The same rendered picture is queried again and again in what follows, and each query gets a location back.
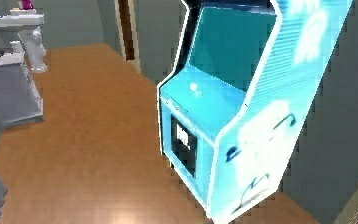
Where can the pink bottle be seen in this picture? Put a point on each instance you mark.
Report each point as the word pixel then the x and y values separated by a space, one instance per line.
pixel 26 4

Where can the brown room door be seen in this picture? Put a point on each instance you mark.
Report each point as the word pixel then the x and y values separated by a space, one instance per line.
pixel 126 30

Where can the blue arcade machine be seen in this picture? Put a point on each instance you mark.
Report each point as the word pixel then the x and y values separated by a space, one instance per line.
pixel 260 110

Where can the white pedestal sink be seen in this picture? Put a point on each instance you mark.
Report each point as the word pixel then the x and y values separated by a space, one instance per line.
pixel 30 36

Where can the grey cabinet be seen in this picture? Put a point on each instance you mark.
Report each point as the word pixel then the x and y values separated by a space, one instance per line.
pixel 10 90

